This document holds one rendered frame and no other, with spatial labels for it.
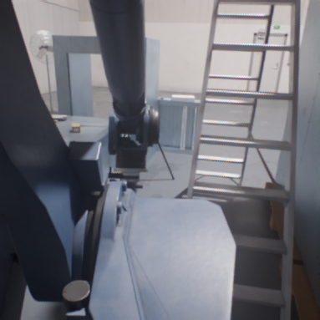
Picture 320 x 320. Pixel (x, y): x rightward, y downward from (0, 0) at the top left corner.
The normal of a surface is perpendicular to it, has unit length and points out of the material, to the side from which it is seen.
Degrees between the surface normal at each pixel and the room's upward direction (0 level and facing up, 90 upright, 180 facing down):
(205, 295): 16
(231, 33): 90
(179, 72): 90
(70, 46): 90
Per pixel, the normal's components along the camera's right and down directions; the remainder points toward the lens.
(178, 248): 0.04, -0.80
